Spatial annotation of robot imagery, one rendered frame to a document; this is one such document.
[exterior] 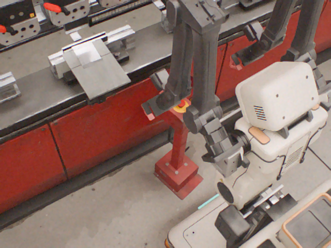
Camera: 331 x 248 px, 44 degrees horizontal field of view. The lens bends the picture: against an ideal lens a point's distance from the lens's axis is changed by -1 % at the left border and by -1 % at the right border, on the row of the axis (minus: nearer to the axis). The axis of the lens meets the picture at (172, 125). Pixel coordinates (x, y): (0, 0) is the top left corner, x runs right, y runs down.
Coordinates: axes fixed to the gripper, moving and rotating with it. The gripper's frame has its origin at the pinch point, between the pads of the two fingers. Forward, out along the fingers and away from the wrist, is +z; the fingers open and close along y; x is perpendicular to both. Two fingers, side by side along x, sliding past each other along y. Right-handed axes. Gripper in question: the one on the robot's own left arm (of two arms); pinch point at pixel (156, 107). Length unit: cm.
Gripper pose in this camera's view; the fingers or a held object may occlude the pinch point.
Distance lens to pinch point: 157.6
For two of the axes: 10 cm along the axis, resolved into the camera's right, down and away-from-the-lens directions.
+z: -3.2, 1.6, 9.3
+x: 5.0, 8.7, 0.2
